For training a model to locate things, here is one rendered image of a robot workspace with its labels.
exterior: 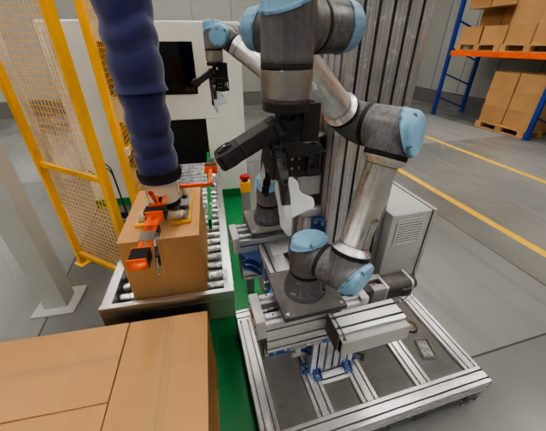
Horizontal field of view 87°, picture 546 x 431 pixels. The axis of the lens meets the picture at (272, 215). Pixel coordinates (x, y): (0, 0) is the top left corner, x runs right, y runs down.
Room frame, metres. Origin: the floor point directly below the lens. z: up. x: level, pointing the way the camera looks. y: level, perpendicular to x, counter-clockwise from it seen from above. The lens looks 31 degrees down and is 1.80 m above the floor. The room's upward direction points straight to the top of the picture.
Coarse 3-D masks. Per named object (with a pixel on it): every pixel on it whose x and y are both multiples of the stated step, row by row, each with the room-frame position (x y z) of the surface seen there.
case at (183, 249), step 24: (144, 192) 1.70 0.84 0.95; (192, 192) 1.70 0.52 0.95; (192, 216) 1.39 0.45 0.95; (120, 240) 1.17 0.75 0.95; (168, 240) 1.19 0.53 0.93; (192, 240) 1.21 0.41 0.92; (168, 264) 1.18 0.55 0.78; (192, 264) 1.21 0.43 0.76; (144, 288) 1.15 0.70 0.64; (168, 288) 1.18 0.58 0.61; (192, 288) 1.20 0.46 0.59
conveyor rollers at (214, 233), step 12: (192, 168) 3.11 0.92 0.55; (180, 180) 2.80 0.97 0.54; (192, 180) 2.82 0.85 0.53; (204, 180) 2.78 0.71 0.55; (204, 192) 2.50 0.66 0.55; (216, 192) 2.52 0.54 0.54; (204, 204) 2.31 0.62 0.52; (216, 204) 2.26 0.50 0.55; (216, 216) 2.07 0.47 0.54; (216, 228) 1.89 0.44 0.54; (216, 240) 1.72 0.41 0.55; (216, 252) 1.63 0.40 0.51; (216, 264) 1.45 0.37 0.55; (216, 276) 1.36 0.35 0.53; (216, 288) 1.27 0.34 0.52; (120, 300) 1.16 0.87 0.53; (132, 300) 1.17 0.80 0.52
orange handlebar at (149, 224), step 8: (208, 176) 1.64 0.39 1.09; (184, 184) 1.52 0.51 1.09; (192, 184) 1.53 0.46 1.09; (200, 184) 1.53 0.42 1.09; (208, 184) 1.54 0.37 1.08; (160, 216) 1.17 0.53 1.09; (144, 224) 1.09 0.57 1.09; (152, 224) 1.09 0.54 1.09; (160, 224) 1.13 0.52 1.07; (152, 240) 0.97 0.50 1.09; (152, 248) 0.94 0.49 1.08; (136, 264) 0.82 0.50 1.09; (144, 264) 0.83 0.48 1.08
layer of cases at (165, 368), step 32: (160, 320) 1.02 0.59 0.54; (192, 320) 1.02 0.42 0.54; (0, 352) 0.83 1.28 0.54; (32, 352) 0.83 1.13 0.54; (64, 352) 0.83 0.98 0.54; (96, 352) 0.83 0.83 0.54; (128, 352) 0.83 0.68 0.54; (160, 352) 0.83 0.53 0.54; (192, 352) 0.83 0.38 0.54; (0, 384) 0.68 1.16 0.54; (32, 384) 0.68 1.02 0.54; (64, 384) 0.68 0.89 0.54; (96, 384) 0.68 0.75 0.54; (128, 384) 0.68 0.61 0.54; (160, 384) 0.68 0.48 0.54; (192, 384) 0.68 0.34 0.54; (0, 416) 0.56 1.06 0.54; (32, 416) 0.56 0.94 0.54; (64, 416) 0.56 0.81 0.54; (96, 416) 0.56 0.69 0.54; (128, 416) 0.56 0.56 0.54; (160, 416) 0.56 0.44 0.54; (192, 416) 0.56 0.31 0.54
